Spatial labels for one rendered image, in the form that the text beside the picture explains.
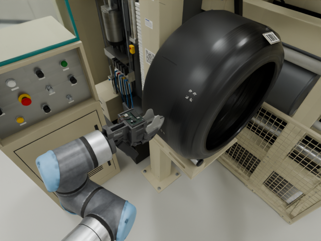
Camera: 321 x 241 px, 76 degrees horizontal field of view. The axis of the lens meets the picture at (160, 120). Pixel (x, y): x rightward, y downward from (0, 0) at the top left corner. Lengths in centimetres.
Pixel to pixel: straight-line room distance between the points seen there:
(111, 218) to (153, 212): 130
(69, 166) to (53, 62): 70
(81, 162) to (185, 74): 37
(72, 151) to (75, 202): 14
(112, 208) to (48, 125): 81
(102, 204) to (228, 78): 47
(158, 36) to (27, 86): 66
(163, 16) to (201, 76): 35
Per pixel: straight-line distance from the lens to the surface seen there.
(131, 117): 59
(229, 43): 65
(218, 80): 61
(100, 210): 55
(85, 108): 129
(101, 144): 54
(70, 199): 61
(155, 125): 64
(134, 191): 190
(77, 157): 53
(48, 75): 116
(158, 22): 88
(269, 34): 75
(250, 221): 195
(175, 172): 196
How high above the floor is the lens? 175
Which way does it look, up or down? 48 degrees down
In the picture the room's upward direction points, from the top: straight up
